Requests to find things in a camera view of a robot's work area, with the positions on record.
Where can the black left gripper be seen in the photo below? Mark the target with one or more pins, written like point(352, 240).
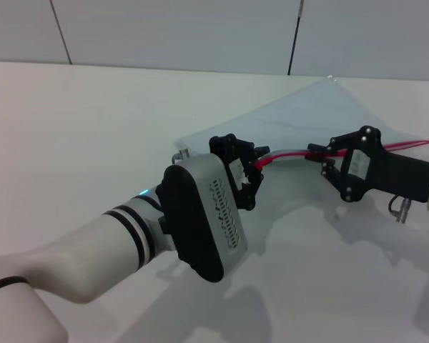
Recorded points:
point(237, 175)

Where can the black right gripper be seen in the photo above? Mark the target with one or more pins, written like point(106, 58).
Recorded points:
point(400, 175)

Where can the clear document bag red zipper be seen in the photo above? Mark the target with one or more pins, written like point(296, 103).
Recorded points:
point(307, 114)

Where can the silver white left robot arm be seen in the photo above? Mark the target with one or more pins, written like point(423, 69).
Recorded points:
point(93, 246)

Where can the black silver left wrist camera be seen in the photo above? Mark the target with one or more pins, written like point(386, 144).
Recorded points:
point(200, 214)

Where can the black vertical wall strip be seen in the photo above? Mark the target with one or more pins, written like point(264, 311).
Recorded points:
point(293, 46)

